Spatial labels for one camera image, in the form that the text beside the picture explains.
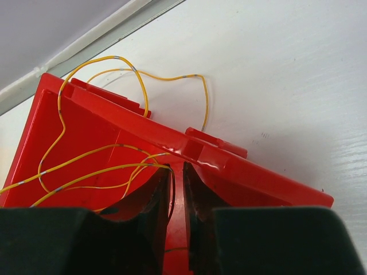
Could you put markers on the aluminium table edge frame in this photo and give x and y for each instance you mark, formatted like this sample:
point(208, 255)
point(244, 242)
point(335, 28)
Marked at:
point(126, 20)

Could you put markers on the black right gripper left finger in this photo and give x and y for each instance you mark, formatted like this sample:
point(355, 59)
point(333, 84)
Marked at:
point(126, 238)

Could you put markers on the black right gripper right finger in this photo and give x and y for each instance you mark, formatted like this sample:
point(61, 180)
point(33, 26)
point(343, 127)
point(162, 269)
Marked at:
point(223, 239)

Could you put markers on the red plastic bin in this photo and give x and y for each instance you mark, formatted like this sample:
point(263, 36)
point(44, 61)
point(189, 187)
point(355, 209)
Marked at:
point(94, 138)

